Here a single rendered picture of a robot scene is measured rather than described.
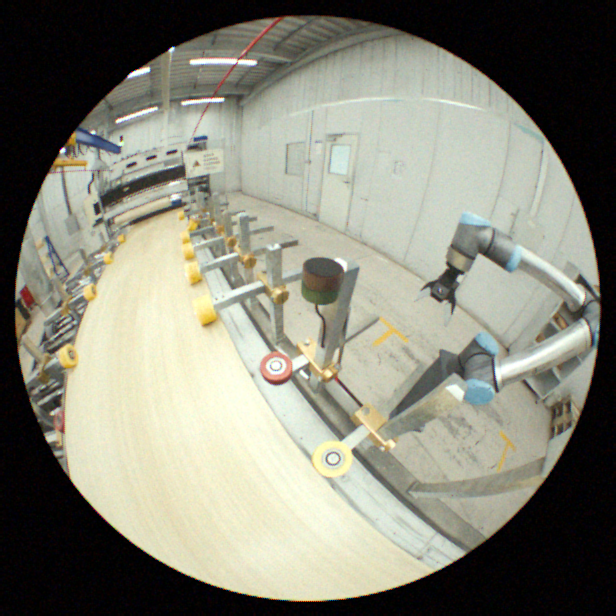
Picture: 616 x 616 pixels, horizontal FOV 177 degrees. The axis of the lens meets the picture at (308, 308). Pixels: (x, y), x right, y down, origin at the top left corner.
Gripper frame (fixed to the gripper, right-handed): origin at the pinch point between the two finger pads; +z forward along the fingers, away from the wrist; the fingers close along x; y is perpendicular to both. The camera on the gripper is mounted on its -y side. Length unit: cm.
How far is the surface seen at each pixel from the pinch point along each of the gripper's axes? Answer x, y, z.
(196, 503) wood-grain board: -6, -82, 4
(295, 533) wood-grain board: -20, -68, 4
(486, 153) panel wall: 32, 225, -123
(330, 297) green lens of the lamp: 7.8, -43.4, -20.1
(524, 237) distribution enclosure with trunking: -43, 202, -44
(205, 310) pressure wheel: 36, -61, -3
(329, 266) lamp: 10.2, -42.2, -23.7
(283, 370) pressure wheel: 13, -49, 3
